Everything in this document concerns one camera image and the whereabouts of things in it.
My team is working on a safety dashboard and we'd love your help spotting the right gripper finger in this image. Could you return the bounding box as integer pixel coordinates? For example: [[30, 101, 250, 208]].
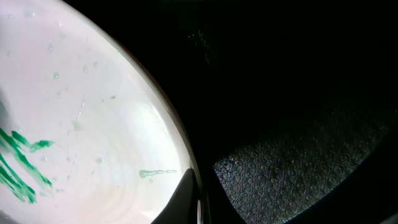
[[152, 169, 198, 224]]

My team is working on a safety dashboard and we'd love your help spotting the white plate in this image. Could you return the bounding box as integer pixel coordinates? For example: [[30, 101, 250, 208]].
[[1, 1, 195, 223]]

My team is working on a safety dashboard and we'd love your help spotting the round black tray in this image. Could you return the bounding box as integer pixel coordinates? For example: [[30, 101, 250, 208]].
[[70, 1, 397, 223]]

